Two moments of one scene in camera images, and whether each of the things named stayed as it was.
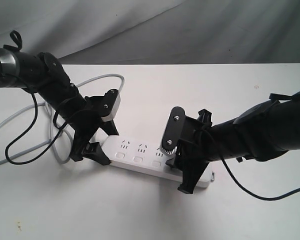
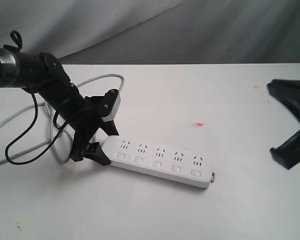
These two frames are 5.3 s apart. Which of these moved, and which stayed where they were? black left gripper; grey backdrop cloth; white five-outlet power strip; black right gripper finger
Moved: black right gripper finger
Stayed: white five-outlet power strip; grey backdrop cloth; black left gripper
